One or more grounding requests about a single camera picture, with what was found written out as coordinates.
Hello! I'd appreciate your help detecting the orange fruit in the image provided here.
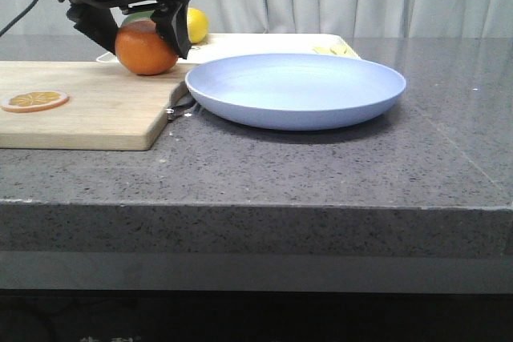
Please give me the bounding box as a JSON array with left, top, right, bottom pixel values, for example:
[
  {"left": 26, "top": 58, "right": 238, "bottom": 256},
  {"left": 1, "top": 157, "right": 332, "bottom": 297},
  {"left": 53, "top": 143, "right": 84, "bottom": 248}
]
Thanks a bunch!
[{"left": 115, "top": 19, "right": 178, "bottom": 75}]

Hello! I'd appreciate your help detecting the light blue plate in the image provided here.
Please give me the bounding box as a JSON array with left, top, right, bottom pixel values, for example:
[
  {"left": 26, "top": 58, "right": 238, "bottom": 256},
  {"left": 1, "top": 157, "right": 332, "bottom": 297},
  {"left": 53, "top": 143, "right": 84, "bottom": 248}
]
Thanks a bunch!
[{"left": 185, "top": 53, "right": 406, "bottom": 131}]

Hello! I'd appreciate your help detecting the cream rectangular tray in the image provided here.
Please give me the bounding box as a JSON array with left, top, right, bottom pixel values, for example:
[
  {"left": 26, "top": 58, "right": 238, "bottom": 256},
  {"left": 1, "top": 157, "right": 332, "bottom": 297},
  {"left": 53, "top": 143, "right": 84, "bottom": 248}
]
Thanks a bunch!
[{"left": 95, "top": 32, "right": 362, "bottom": 65}]

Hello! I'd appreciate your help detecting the green lime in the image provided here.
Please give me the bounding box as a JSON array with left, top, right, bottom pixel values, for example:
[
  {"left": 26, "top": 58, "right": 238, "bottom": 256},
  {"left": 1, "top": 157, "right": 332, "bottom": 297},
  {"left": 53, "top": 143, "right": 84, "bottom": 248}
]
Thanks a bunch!
[{"left": 122, "top": 10, "right": 153, "bottom": 26}]

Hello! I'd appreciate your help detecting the yellow lemon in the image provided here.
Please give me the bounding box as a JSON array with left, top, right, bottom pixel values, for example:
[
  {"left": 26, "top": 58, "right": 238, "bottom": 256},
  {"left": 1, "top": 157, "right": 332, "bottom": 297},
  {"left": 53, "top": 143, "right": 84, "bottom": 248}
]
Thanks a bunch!
[{"left": 187, "top": 8, "right": 209, "bottom": 44}]

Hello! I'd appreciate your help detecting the wooden cutting board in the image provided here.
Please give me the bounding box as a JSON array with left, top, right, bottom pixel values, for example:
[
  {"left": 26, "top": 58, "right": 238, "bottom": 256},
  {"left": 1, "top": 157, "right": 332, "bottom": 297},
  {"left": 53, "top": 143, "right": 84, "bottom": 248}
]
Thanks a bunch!
[{"left": 1, "top": 61, "right": 193, "bottom": 151}]

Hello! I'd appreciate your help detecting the orange slice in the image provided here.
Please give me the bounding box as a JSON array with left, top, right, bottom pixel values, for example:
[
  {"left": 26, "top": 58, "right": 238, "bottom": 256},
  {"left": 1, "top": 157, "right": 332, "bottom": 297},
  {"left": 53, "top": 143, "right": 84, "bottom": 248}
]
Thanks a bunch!
[{"left": 1, "top": 91, "right": 70, "bottom": 113}]

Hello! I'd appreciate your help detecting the yellow-green plastic knife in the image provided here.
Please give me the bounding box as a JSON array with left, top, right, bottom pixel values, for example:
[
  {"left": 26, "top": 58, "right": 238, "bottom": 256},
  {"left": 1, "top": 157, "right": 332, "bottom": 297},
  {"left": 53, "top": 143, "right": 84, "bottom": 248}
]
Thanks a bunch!
[{"left": 313, "top": 46, "right": 333, "bottom": 54}]

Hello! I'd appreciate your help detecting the yellow-green plastic fork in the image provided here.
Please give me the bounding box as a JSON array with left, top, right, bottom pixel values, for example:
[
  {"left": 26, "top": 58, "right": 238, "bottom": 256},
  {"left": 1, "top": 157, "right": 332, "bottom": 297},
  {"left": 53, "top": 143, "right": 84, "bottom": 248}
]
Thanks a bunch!
[{"left": 329, "top": 43, "right": 359, "bottom": 58}]

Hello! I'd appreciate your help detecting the metal cutting board handle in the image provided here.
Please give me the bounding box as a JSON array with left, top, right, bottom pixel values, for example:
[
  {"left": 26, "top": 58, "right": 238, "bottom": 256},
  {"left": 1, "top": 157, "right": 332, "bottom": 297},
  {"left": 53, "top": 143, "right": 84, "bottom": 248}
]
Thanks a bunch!
[{"left": 165, "top": 94, "right": 196, "bottom": 121}]

